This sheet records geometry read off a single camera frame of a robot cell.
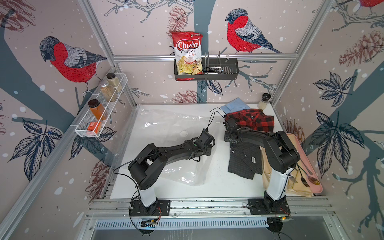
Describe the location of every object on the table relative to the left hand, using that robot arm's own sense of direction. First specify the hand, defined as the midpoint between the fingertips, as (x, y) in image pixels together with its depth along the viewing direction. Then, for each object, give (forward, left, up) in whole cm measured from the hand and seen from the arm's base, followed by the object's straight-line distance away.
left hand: (210, 145), depth 90 cm
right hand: (+10, -14, -6) cm, 18 cm away
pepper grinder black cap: (+38, -44, +6) cm, 58 cm away
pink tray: (-14, -57, -6) cm, 59 cm away
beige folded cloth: (-21, -47, -4) cm, 52 cm away
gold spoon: (-19, -56, -4) cm, 59 cm away
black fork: (-18, -51, -5) cm, 55 cm away
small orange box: (-5, +55, +27) cm, 62 cm away
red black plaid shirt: (+23, -33, -3) cm, 40 cm away
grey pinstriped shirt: (-8, -21, -3) cm, 23 cm away
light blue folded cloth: (+39, -23, -4) cm, 46 cm away
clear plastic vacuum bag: (+17, +29, -5) cm, 33 cm away
